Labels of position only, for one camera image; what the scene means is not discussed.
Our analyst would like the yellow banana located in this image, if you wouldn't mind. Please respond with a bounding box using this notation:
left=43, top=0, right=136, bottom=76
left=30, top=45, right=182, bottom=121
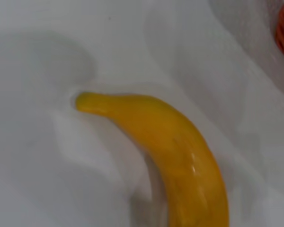
left=75, top=91, right=230, bottom=227

